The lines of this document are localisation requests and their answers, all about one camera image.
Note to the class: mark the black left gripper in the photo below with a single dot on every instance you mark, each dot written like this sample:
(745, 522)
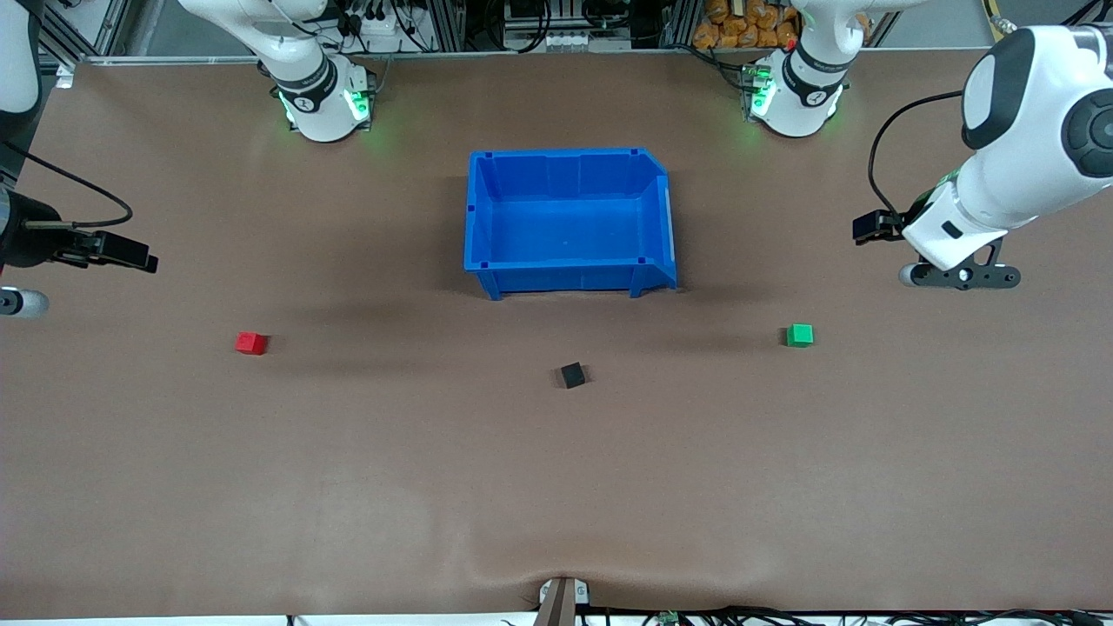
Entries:
(880, 225)

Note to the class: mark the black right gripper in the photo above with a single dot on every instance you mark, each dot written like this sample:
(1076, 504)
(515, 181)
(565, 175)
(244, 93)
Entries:
(24, 241)

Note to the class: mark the green cube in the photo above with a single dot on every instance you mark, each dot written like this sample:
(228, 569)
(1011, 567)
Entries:
(800, 336)

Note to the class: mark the red cube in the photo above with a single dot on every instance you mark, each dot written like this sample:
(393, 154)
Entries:
(250, 344)

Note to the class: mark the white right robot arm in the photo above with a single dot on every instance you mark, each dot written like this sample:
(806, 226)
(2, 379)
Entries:
(313, 87)

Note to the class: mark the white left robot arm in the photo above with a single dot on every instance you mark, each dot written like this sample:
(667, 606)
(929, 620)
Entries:
(1026, 165)

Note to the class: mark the black cube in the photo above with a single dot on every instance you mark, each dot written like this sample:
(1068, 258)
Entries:
(572, 376)

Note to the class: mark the orange packaged items pile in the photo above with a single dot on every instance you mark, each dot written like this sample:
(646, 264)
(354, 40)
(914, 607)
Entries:
(739, 26)

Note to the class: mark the blue plastic storage bin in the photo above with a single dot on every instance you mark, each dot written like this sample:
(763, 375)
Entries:
(565, 226)

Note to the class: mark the white power strip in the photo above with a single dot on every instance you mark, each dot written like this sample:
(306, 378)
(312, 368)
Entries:
(383, 35)

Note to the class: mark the grey table edge bracket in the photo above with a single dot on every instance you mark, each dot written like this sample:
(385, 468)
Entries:
(583, 594)

